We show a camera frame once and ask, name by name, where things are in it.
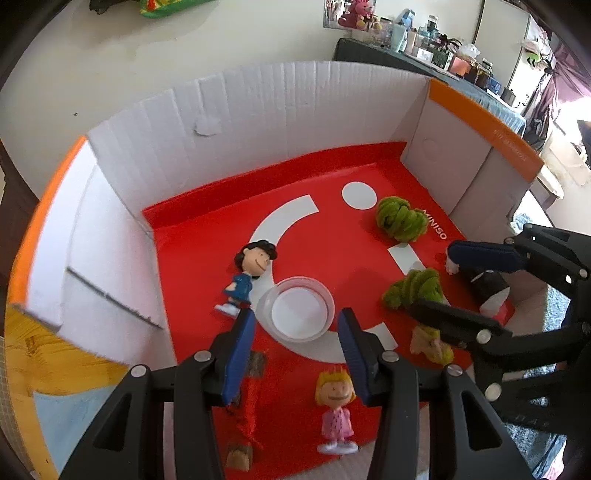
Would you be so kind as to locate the blonde figurine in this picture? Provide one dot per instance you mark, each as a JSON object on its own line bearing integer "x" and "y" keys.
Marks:
{"x": 334, "y": 406}

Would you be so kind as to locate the clear round plastic lid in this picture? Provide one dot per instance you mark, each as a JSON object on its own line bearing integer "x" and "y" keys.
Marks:
{"x": 300, "y": 314}

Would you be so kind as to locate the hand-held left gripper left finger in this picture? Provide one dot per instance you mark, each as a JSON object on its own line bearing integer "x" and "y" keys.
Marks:
{"x": 238, "y": 360}

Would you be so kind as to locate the black and white figurine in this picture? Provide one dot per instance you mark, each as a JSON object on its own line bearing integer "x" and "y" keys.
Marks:
{"x": 489, "y": 286}

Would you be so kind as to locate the green shopping bag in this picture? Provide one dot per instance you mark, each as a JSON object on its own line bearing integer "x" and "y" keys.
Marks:
{"x": 171, "y": 5}

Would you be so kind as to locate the dark-haired figurine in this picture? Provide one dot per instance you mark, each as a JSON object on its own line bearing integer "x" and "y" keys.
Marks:
{"x": 249, "y": 272}

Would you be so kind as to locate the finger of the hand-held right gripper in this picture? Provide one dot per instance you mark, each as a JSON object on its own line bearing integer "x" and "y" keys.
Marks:
{"x": 485, "y": 256}
{"x": 452, "y": 318}

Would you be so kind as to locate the green fuzzy toy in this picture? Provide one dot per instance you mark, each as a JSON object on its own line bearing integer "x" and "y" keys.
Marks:
{"x": 413, "y": 288}
{"x": 399, "y": 219}

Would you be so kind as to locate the red spring toy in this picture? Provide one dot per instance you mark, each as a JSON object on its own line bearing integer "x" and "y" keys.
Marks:
{"x": 249, "y": 401}

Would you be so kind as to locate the pink plush toy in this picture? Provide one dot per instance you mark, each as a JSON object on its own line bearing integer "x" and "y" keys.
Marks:
{"x": 358, "y": 11}

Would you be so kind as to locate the black bag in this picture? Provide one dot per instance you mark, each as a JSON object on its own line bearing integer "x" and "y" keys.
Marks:
{"x": 111, "y": 4}

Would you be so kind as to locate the orange cardboard box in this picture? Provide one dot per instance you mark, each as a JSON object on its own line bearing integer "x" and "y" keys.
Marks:
{"x": 277, "y": 115}

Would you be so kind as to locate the clutter of bottles and boxes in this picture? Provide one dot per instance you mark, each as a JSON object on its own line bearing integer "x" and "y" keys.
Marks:
{"x": 443, "y": 55}

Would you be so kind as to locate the dark brown door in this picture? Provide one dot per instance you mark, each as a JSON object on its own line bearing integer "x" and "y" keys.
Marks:
{"x": 14, "y": 194}

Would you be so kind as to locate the purple curtain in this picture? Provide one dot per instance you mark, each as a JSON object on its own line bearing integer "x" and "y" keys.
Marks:
{"x": 568, "y": 69}

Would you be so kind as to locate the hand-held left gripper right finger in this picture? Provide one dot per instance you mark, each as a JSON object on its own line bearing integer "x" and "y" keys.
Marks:
{"x": 354, "y": 360}

